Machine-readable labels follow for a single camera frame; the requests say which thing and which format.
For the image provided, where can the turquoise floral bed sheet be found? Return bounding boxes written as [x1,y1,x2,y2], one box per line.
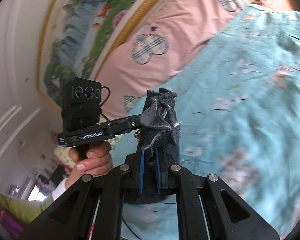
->
[118,5,300,239]

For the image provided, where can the black pants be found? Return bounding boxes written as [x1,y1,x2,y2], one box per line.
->
[126,88,181,205]

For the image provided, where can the person's left hand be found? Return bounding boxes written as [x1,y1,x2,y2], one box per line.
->
[65,141,113,189]

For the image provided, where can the pink quilt with plaid hearts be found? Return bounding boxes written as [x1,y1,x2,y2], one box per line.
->
[96,0,245,119]

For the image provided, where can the framed landscape painting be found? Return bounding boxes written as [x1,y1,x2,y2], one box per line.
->
[37,0,160,108]

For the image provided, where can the yellow patterned pillow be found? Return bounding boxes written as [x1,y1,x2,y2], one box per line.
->
[54,146,75,169]

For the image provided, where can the olive green sleeve forearm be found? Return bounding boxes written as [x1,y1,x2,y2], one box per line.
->
[0,178,68,225]

